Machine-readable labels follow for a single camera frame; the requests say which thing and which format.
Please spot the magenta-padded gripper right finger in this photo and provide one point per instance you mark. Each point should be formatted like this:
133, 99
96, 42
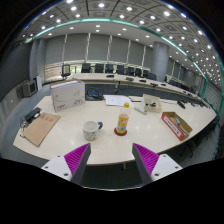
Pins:
146, 158

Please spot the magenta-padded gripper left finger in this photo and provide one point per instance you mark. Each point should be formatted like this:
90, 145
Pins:
76, 158

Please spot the yellow-capped clear drink bottle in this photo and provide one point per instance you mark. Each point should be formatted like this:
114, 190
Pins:
122, 123

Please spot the flat round red coaster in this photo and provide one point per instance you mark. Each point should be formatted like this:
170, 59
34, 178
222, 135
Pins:
116, 133

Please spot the red-sided open cardboard box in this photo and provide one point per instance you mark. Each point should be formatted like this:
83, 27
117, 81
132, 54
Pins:
173, 125

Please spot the beige open box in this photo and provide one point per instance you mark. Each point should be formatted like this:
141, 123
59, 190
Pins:
151, 106

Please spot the black pouch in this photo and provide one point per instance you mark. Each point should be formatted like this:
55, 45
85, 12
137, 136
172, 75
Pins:
32, 114

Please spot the white printed cardboard box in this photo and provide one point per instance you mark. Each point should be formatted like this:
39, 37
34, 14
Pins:
68, 96

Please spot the white paper sheets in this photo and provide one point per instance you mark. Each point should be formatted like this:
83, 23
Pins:
117, 100

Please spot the black bag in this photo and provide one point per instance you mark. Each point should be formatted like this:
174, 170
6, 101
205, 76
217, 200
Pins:
94, 95

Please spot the black office chairs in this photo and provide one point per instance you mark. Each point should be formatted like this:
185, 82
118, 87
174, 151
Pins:
110, 68

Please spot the ceiling lights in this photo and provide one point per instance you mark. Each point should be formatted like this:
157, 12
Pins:
101, 5

